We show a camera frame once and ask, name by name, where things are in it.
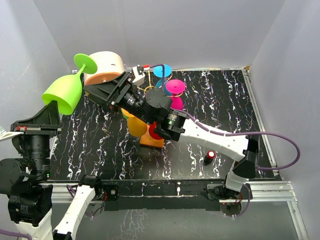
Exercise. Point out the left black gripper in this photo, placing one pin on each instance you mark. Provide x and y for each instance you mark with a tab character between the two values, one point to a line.
47	121

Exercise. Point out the round cream drawer cabinet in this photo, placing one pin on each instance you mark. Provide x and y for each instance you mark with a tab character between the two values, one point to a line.
109	66

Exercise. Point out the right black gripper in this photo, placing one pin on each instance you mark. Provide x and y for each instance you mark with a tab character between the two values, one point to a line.
118	89

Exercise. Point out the green wine glass front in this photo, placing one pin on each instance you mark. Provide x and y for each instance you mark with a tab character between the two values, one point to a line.
126	114

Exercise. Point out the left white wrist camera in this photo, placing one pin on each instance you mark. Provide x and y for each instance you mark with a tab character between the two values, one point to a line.
7	135

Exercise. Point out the small red-capped black bottle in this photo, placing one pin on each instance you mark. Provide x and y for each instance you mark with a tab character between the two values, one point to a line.
210	156

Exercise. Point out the orange wine glass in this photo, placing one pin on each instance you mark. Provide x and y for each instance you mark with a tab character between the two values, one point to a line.
136	127

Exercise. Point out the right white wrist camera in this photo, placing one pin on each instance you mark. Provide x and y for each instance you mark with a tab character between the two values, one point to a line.
138	75

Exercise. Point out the gold wire glass rack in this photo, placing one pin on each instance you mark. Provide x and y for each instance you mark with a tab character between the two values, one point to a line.
151	80

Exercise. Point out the magenta wine glass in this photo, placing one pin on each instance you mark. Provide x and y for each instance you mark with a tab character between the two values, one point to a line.
176	88

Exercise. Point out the orange wooden rack base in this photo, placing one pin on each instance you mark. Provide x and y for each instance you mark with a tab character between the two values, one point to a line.
148	141

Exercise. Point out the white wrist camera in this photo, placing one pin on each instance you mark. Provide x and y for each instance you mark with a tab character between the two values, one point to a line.
7	135
138	75

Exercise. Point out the red wine glass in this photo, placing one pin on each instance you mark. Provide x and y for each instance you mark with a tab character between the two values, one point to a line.
152	133

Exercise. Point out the black front mounting rail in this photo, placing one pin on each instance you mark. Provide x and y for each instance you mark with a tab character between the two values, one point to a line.
176	194

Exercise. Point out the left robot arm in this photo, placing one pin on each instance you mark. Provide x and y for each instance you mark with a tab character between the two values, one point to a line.
23	180

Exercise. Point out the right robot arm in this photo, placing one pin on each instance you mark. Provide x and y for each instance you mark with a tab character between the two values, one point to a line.
176	125

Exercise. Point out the green wine glass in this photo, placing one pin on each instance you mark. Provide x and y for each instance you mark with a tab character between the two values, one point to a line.
67	90
126	114

